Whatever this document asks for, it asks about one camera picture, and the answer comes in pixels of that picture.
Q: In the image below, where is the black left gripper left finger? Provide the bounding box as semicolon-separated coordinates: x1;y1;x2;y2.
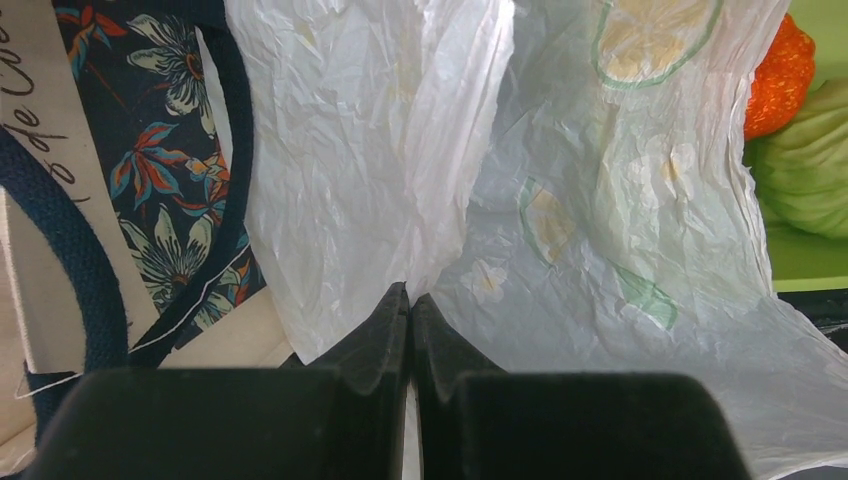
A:
25;283;409;479

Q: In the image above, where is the green plastic tray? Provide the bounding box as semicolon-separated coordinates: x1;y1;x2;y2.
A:
755;1;847;293

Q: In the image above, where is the orange pumpkin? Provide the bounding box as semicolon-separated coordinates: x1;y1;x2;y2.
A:
744;14;816;141

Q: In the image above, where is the floral canvas tote bag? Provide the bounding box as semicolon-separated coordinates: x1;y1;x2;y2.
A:
0;0;296;478

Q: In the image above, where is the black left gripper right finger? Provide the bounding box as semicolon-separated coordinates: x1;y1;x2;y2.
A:
411;296;749;479

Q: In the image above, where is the green cabbage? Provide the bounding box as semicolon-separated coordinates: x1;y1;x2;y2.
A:
745;77;847;239

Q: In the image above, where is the white plastic grocery bag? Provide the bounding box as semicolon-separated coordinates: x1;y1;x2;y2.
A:
226;1;847;479

